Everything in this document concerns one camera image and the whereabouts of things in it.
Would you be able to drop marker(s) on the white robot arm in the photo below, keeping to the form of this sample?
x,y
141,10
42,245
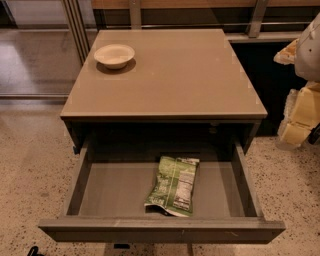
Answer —
x,y
307,59

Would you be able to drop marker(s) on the white paper bowl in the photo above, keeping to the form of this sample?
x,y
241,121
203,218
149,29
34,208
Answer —
x,y
114,56

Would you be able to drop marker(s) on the black object bottom left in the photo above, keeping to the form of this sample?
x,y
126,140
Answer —
x,y
34,251

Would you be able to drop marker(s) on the metal shelf frame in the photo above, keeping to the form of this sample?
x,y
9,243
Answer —
x,y
242,20

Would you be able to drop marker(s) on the grey cabinet with counter top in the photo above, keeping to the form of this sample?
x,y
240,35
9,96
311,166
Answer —
x,y
184,75

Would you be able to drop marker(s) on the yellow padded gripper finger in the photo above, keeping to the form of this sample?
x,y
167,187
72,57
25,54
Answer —
x,y
287,55
301,115

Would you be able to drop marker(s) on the green jalapeno chip bag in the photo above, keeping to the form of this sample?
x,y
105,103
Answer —
x,y
174,186

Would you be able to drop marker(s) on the black object right edge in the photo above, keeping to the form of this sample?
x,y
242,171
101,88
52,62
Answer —
x,y
314,137

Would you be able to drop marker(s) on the open grey top drawer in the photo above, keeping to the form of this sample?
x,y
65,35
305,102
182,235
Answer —
x,y
112,182

